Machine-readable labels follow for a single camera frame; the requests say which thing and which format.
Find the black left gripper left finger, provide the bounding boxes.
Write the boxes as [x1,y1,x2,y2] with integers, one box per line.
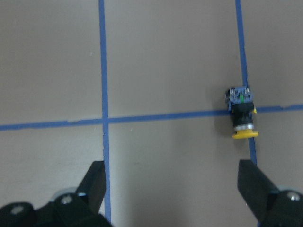
[75,161,106,214]

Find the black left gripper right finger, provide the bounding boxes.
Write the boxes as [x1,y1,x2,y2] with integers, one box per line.
[237,159,280,222]

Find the yellow push button switch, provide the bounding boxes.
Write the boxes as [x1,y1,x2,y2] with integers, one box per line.
[225,86,258,140]

